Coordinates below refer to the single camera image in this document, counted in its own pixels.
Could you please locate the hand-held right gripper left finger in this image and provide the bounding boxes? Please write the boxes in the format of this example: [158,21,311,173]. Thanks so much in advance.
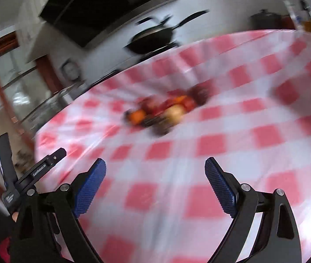
[9,158,107,263]

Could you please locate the orange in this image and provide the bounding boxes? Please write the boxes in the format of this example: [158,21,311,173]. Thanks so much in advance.
[126,109,147,126]
[173,95,190,105]

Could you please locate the yellow striped pepino melon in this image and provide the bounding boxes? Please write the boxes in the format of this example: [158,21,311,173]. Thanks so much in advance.
[165,104,186,124]

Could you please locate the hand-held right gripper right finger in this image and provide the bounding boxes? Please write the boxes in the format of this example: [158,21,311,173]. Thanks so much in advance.
[204,157,302,263]

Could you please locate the black cooking pot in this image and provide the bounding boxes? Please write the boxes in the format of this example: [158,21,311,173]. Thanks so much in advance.
[250,9,282,30]

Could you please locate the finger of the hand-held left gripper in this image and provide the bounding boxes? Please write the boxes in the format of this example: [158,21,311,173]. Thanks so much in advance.
[15,148,67,194]
[0,133,21,213]

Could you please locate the white wall cabinet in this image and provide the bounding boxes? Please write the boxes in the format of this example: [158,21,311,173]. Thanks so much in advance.
[15,0,72,63]

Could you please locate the red tomato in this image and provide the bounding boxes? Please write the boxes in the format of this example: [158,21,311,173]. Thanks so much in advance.
[183,99,198,113]
[140,97,164,116]

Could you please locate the black wok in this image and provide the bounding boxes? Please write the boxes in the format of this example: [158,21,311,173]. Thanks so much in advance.
[125,9,209,55]

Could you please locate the black range hood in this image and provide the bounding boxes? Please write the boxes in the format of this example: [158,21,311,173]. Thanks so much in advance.
[39,0,179,48]

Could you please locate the dark brown mangosteen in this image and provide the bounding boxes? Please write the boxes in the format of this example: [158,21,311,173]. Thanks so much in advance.
[188,85,211,106]
[151,119,174,137]

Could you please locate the white round appliance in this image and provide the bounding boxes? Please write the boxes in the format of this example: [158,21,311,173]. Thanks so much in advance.
[61,59,83,83]

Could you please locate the red white checkered tablecloth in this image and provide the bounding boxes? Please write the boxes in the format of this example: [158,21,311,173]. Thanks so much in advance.
[35,29,311,263]

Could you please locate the person's left hand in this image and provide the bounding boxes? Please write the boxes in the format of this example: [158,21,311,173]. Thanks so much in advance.
[8,211,21,255]

